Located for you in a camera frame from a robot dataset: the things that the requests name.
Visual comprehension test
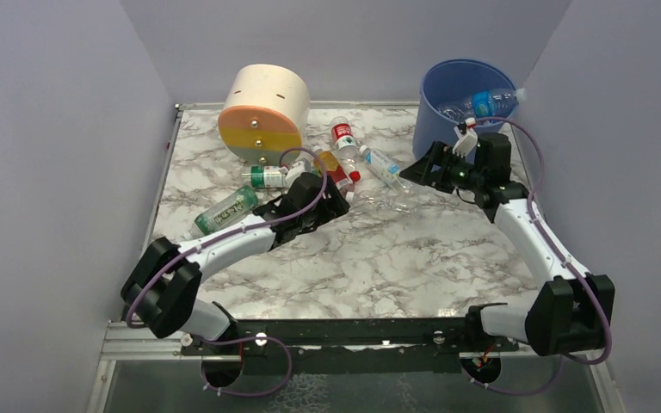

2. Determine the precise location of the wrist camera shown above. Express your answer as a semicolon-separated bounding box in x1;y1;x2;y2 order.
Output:
453;117;478;158
285;159;313;188

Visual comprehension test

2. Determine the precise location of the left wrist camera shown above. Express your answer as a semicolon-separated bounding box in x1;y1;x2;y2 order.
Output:
285;159;313;188

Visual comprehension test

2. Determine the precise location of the crushed clear white-cap bottle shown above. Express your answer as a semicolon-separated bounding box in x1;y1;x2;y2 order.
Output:
349;191;420;213

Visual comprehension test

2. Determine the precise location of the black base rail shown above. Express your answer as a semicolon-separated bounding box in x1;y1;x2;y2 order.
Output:
120;305;537;378

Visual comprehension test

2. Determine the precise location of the white blue label tea bottle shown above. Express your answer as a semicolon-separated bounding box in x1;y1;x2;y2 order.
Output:
360;145;410;193

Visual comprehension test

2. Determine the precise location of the green cap clear bottle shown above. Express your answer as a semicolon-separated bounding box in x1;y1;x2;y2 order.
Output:
241;165;289;189

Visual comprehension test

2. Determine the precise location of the blue label clear bottle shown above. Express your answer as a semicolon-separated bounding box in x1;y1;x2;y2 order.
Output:
437;88;528;123

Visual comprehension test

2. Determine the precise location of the blue plastic bin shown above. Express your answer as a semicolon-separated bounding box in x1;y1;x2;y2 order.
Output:
412;59;520;159

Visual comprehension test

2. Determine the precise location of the green label tea bottle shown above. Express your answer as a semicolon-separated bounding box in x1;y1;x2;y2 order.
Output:
183;185;259;240

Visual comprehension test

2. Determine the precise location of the red yellow label juice bottle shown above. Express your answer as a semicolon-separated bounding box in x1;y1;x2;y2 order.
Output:
312;147;361;202

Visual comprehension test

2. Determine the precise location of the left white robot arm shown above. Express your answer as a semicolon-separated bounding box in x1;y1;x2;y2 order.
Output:
120;172;350;341

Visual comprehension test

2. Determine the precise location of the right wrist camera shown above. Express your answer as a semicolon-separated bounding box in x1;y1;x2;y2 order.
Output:
453;117;478;158

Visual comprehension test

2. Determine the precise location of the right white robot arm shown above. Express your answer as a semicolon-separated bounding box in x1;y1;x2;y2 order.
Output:
399;133;615;356

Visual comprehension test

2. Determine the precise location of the beige round drum box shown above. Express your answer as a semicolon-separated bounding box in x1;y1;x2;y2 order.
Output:
217;64;311;165

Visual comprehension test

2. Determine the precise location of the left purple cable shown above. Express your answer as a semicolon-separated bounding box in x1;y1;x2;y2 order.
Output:
124;146;330;398

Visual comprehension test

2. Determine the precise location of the red label clear bottle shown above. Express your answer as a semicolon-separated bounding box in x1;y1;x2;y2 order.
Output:
331;116;359;159

